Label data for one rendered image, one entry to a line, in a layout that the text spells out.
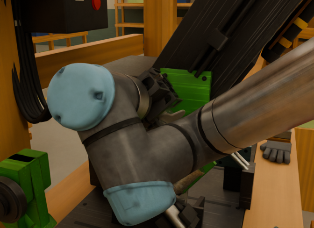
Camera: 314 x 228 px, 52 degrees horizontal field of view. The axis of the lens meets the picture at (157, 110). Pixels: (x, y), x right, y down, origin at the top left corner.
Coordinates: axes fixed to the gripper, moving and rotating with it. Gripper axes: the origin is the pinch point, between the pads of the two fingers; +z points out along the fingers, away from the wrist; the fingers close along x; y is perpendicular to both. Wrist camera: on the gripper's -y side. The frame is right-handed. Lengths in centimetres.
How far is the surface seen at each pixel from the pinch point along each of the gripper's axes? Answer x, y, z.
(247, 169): -23.0, 4.7, 19.2
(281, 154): -29, 13, 51
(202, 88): -2.2, 10.2, 2.0
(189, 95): -1.6, 7.0, 2.2
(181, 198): -18.1, -9.2, 5.1
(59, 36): 333, -179, 465
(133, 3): 451, -56, 791
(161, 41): 39, 3, 74
